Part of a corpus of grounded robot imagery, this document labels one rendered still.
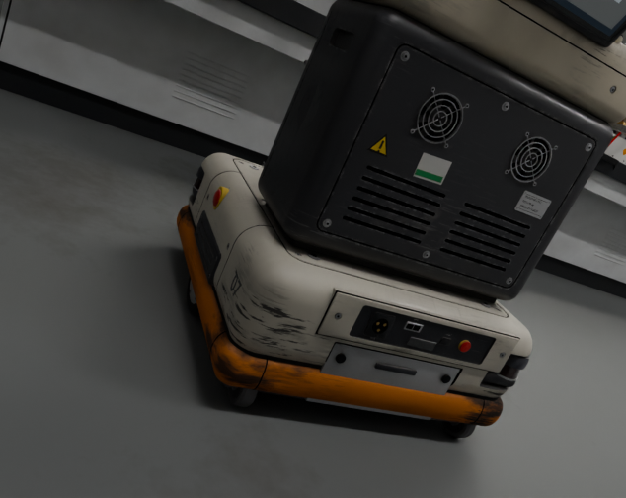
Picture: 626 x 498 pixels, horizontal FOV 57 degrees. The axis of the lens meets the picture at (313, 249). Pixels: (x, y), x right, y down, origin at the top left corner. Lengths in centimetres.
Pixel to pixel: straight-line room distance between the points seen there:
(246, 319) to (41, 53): 165
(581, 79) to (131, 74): 170
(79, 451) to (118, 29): 176
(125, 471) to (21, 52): 179
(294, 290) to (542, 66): 55
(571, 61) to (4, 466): 102
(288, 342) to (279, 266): 13
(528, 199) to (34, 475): 90
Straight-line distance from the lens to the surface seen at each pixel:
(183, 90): 241
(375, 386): 108
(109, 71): 239
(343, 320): 96
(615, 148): 317
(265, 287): 91
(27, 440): 88
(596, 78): 115
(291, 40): 225
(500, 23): 100
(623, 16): 111
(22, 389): 95
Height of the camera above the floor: 59
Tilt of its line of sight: 18 degrees down
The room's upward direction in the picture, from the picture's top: 25 degrees clockwise
